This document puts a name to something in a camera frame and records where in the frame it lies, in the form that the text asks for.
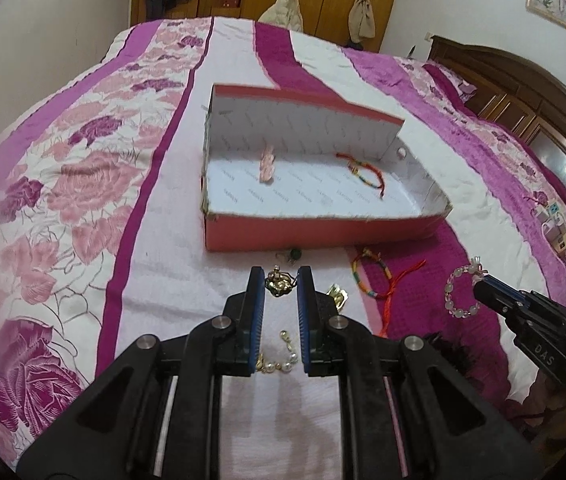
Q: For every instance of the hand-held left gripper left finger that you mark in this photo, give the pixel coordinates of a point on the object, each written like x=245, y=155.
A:
x=258, y=320

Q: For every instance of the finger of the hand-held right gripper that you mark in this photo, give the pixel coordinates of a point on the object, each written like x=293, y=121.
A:
x=493, y=296

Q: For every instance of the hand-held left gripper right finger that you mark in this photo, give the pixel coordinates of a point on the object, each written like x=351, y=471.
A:
x=303, y=320

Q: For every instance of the gold brooch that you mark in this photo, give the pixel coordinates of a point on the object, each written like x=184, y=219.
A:
x=280, y=284
x=337, y=296

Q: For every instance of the green bead earring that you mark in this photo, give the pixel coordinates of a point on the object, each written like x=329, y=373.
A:
x=293, y=254

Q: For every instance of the black hair accessories pile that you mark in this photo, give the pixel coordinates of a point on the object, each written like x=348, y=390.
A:
x=450, y=352

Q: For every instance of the red cardboard box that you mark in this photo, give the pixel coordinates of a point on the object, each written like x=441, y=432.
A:
x=308, y=195

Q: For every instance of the purple floral bedspread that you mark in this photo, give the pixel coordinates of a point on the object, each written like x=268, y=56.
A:
x=88, y=200

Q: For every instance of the dark wooden headboard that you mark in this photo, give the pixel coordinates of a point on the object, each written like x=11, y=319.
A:
x=523, y=85

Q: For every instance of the purple floral pillow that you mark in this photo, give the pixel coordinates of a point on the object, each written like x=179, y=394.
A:
x=450, y=80

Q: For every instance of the beige hanging cloth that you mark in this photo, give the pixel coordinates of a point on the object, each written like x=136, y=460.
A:
x=361, y=17

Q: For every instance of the cream down jacket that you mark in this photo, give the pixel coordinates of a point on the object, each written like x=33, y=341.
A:
x=285, y=7

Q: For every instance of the small red shelf box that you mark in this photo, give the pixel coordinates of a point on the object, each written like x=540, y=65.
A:
x=230, y=0

